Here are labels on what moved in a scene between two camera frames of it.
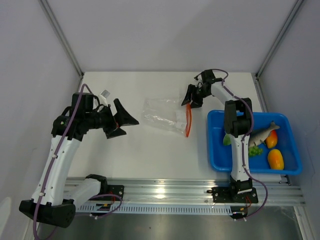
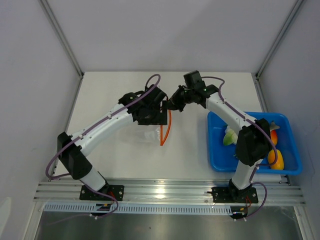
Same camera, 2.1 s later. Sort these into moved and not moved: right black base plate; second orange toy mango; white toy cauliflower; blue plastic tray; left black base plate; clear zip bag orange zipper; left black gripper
Moved: left black gripper; clear zip bag orange zipper
Not moved: right black base plate; left black base plate; second orange toy mango; white toy cauliflower; blue plastic tray
